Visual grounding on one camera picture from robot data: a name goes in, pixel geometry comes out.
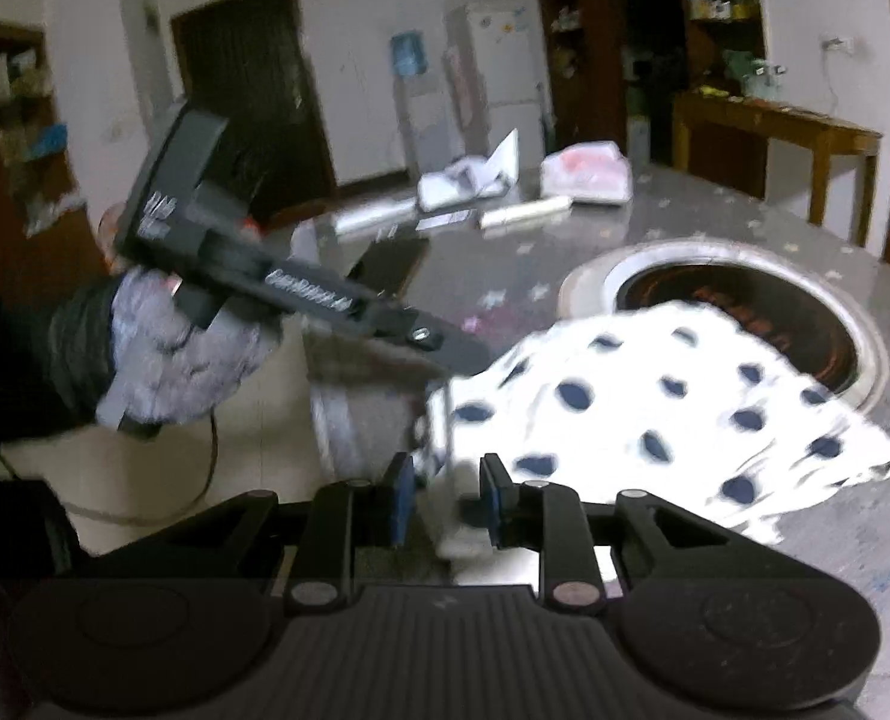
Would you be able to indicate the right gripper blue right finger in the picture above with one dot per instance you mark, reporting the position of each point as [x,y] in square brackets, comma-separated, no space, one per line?
[550,521]

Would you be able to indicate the white refrigerator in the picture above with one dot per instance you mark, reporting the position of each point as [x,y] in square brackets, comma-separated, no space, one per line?
[493,80]

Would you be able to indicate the dark wooden shelf cabinet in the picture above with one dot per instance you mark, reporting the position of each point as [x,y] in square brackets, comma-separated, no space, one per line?
[616,67]

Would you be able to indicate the white marker pen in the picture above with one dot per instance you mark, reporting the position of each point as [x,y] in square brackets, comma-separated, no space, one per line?
[525,211]

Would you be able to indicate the wall socket with cord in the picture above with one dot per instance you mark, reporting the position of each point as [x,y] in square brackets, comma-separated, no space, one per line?
[843,75]

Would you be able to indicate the white polka dot garment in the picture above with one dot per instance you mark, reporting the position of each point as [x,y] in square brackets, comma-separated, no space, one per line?
[676,400]

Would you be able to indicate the black sleeved left forearm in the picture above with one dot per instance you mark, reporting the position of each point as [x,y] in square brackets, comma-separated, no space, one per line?
[56,363]

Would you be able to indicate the glass kettle on table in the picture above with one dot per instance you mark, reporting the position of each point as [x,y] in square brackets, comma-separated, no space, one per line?
[758,78]

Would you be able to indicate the crumpled white paper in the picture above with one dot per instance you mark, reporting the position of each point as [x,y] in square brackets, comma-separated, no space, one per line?
[472,178]

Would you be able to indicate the pink tissue pack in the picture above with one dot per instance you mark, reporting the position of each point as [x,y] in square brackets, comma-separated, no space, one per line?
[594,172]

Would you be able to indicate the water dispenser with blue bottle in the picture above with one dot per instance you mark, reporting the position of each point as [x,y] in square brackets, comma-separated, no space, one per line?
[421,106]

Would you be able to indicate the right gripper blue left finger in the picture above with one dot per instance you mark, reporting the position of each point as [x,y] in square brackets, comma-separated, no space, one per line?
[342,519]

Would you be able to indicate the grey gloved left hand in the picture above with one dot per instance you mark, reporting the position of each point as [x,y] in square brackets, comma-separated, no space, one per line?
[157,367]

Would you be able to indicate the round induction cooker inset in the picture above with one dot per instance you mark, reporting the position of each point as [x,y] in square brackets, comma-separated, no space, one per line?
[818,327]

